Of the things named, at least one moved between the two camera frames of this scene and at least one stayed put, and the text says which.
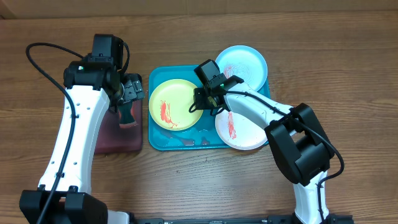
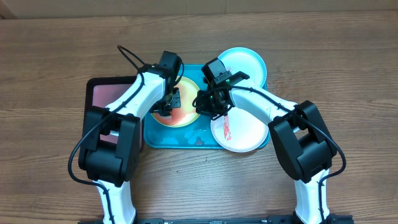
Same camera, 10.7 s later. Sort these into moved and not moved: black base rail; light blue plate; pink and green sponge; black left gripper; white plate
Moved: pink and green sponge; white plate; black left gripper
Not moved: black base rail; light blue plate
